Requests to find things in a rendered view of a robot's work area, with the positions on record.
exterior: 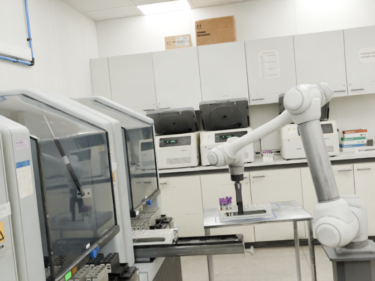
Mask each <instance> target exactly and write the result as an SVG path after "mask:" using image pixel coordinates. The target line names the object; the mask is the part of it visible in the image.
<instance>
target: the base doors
mask: <svg viewBox="0 0 375 281"><path fill-rule="evenodd" d="M357 168H359V169H363V168H370V169H365V170H357ZM332 169H333V173H334V177H335V181H336V185H337V188H338V192H339V194H355V195H358V196H359V197H360V198H361V199H362V201H363V202H364V204H365V207H366V211H367V220H368V236H375V163H362V164H354V165H352V164H346V165H337V166H332ZM348 169H351V171H342V172H338V170H348ZM300 172H301V175H300ZM353 172H354V174H353ZM243 174H244V177H247V178H244V180H243V181H240V183H241V184H242V187H241V188H242V201H243V205H250V204H263V203H270V202H284V201H296V202H297V203H298V204H299V205H300V206H301V207H302V208H303V207H304V209H305V210H306V211H307V212H308V213H309V214H310V215H311V216H312V217H313V218H314V206H315V204H316V203H317V201H318V200H317V198H316V193H315V189H314V185H313V181H312V178H311V174H310V170H309V167H306V168H292V169H277V170H269V171H254V172H245V173H243ZM230 175H231V174H230V173H225V174H216V175H200V176H186V177H172V178H159V179H160V183H166V184H163V185H160V190H161V202H162V213H163V215H165V214H166V216H167V217H172V218H174V224H177V227H179V226H180V227H181V228H180V230H179V232H178V236H179V237H187V236H205V232H204V214H203V211H204V208H210V207H220V204H219V198H224V199H225V198H226V196H228V198H229V197H232V206H236V205H237V204H236V194H235V186H234V184H235V181H231V179H230ZM249 175H250V180H249ZM263 175H264V176H265V177H256V178H252V177H253V176H263ZM200 180H201V184H200ZM252 181H254V183H252ZM246 182H248V184H246ZM250 182H251V186H250ZM225 183H232V185H226V186H221V184H225ZM301 185H302V189H301ZM170 186H180V188H170ZM354 187H355V189H354ZM201 193H202V195H201ZM251 194H252V200H251ZM202 199H203V201H202ZM302 199H303V203H302ZM297 229H298V236H299V239H308V232H307V221H305V223H304V221H297ZM254 232H255V239H254ZM229 234H242V235H244V242H255V240H256V241H274V240H294V229H293V222H283V223H275V224H262V225H254V226H253V225H248V226H235V227H221V228H213V229H210V235H229ZM305 235H306V237H305Z"/></svg>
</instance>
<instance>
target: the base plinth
mask: <svg viewBox="0 0 375 281"><path fill-rule="evenodd" d="M368 240H372V241H373V242H374V243H375V236H368ZM307 245H309V240H308V239H299V246H307ZM314 245H321V243H320V242H319V241H318V240H317V239H314ZM251 246H253V248H271V247H284V246H295V243H294V240H274V241H255V242H245V243H244V247H245V249H248V248H251Z"/></svg>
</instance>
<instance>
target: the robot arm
mask: <svg viewBox="0 0 375 281"><path fill-rule="evenodd" d="M333 93H334V92H333V89H332V88H331V86H330V85H329V84H328V83H325V82H323V83H318V84H316V85H310V84H299V85H295V86H293V87H291V88H289V89H288V91H287V92H286V93H285V95H284V97H283V104H284V107H285V109H286V110H285V111H284V112H283V113H282V114H280V115H279V116H278V117H276V118H275V119H273V120H271V121H270V122H268V123H266V124H264V125H262V126H260V127H259V128H257V129H255V130H253V131H251V132H249V133H248V134H246V135H244V136H242V137H240V138H238V137H230V138H228V139H227V141H226V142H225V143H223V144H221V145H219V146H216V147H215V148H213V149H211V150H210V151H209V153H208V156H207V159H208V161H209V163H210V164H211V165H212V166H214V167H223V166H227V165H228V167H229V173H230V174H231V175H230V179H231V181H235V184H234V186H235V194H236V204H237V206H238V214H239V215H242V214H244V213H243V201H242V188H241V187H242V184H241V183H240V181H243V180H244V174H243V173H244V147H245V146H247V145H249V144H251V143H253V142H255V141H257V140H259V139H261V138H263V137H265V136H267V135H269V134H271V133H273V132H275V131H277V130H279V129H281V128H282V127H284V126H286V125H288V124H290V123H292V122H294V123H295V124H296V125H298V128H299V132H300V136H301V140H302V145H303V147H304V151H305V156H306V159H307V163H308V166H309V170H310V174H311V178H312V182H313V185H314V189H315V193H316V198H317V200H318V201H317V203H316V204H315V206H314V224H315V225H314V233H315V236H316V238H317V240H318V241H319V242H320V243H321V244H322V245H324V246H326V247H329V248H334V250H335V251H336V255H352V254H375V249H373V248H372V247H371V246H370V245H369V242H368V220H367V211H366V207H365V204H364V202H363V201H362V199H361V198H360V197H359V196H358V195H355V194H339V192H338V188H337V185H336V181H335V177H334V173H333V169H332V166H331V162H330V158H329V154H328V150H327V147H326V143H325V139H324V135H323V131H322V128H321V125H320V120H319V119H320V117H321V107H322V106H324V105H325V104H326V103H327V102H328V101H329V100H330V99H331V97H332V96H333Z"/></svg>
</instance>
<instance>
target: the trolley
mask: <svg viewBox="0 0 375 281"><path fill-rule="evenodd" d="M269 204H270V206H271V212H272V217H268V218H257V219H244V220H230V221H219V210H218V207H210V208H204V232H205V236H208V235H210V229H213V228H221V227H235V226H248V225H262V224H275V223H283V222H293V229H294V243H295V256H296V270H297V281H302V277H301V264H300V250H299V236H298V229H297V221H307V232H308V240H309V254H310V268H311V281H317V277H316V263H315V249H314V236H313V223H314V218H313V217H312V216H311V215H310V214H309V213H308V212H307V211H306V210H305V209H304V208H302V207H301V206H300V205H299V204H298V203H297V202H296V201H284V202H270V203H269ZM207 262H208V274H209V281H215V280H214V268H213V256H212V255H207Z"/></svg>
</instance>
